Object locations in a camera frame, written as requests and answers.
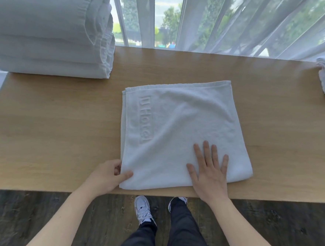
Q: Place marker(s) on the person's left hand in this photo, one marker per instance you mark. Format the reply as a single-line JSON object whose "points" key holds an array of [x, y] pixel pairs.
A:
{"points": [[102, 178]]}

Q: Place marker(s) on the person's right hand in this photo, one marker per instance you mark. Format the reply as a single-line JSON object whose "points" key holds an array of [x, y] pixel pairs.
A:
{"points": [[211, 180]]}

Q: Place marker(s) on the person's right little finger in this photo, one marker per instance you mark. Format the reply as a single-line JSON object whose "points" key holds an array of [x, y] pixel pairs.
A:
{"points": [[224, 164]]}

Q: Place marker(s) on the person's left thumb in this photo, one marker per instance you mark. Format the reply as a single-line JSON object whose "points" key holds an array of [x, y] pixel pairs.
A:
{"points": [[125, 176]]}

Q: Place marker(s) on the person's right middle finger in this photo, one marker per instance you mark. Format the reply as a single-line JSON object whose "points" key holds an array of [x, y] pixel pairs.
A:
{"points": [[208, 153]]}

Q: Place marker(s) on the person's right thumb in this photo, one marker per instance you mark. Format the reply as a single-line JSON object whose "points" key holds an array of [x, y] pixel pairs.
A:
{"points": [[192, 172]]}

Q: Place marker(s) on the white embossed towel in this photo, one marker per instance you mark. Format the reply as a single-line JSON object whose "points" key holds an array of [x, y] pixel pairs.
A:
{"points": [[176, 126]]}

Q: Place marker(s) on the person's right forearm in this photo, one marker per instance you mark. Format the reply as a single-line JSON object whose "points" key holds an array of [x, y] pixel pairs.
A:
{"points": [[237, 227]]}

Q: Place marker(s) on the person's left forearm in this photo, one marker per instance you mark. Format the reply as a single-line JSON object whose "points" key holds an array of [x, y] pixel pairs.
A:
{"points": [[48, 234]]}

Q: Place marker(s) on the white right sneaker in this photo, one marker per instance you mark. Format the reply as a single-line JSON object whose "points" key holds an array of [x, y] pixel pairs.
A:
{"points": [[177, 201]]}

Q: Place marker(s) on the white sneaker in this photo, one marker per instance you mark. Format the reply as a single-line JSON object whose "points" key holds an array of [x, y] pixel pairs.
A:
{"points": [[142, 208], [177, 201]]}

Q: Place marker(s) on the white left sneaker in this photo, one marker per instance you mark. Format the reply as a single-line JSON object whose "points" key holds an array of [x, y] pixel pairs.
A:
{"points": [[142, 208]]}

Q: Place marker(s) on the black trousers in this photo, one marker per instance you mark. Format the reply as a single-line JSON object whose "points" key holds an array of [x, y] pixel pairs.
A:
{"points": [[162, 235]]}

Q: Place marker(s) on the wooden table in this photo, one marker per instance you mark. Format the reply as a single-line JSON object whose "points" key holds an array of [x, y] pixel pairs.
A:
{"points": [[54, 129]]}

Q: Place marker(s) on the sheer white curtain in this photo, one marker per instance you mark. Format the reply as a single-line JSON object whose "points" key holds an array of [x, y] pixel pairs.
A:
{"points": [[227, 14]]}

